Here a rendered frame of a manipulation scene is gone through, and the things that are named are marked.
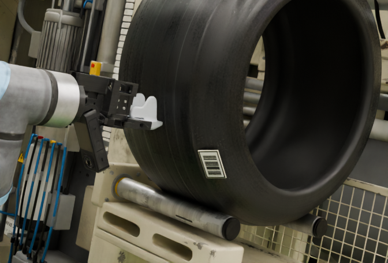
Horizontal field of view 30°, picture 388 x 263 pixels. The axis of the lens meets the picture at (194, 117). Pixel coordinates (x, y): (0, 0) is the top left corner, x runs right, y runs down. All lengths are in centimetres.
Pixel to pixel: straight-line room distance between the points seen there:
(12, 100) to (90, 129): 17
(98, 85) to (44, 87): 12
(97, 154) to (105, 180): 35
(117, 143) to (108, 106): 52
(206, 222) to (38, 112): 42
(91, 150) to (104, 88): 11
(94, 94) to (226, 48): 24
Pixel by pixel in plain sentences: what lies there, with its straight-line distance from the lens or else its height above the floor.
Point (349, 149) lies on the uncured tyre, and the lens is 160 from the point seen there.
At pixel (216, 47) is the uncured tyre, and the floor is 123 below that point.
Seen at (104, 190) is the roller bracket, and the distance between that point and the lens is 159.
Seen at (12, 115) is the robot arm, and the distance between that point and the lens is 112.
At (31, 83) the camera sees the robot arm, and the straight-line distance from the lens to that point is 113.
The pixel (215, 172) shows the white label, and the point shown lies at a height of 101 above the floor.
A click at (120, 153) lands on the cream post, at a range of 172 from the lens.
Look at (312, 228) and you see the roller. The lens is 158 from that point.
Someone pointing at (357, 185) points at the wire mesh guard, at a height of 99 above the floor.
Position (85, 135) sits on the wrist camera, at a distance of 123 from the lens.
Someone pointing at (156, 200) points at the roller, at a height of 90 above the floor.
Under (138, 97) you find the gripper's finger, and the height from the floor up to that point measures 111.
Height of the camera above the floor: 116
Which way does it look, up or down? 3 degrees down
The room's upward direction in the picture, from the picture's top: 11 degrees clockwise
